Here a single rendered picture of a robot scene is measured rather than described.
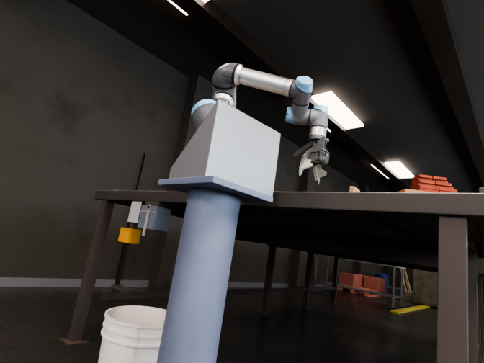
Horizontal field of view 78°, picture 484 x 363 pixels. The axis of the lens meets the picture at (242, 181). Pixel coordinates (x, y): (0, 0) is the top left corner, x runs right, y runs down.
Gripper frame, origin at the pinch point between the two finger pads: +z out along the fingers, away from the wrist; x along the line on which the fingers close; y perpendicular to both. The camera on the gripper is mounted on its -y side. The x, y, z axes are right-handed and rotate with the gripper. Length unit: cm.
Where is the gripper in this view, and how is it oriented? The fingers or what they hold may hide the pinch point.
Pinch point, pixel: (307, 181)
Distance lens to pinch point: 137.9
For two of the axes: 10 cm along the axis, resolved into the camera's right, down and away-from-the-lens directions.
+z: -1.7, 9.7, -1.9
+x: 7.0, 2.6, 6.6
